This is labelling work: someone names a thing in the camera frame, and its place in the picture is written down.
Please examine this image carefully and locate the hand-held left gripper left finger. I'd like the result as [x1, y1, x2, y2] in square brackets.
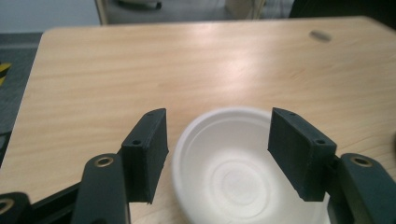
[119, 107, 170, 205]

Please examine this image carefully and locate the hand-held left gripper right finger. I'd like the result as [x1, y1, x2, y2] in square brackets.
[267, 106, 338, 203]

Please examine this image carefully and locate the white disposable bowl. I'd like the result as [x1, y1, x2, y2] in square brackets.
[171, 105, 332, 224]

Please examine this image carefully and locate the black curtain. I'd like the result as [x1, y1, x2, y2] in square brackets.
[289, 0, 396, 31]

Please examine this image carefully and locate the beige wooden cabinet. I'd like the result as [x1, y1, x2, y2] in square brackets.
[93, 0, 297, 26]

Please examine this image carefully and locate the black striped stand base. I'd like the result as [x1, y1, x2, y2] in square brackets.
[0, 61, 13, 87]

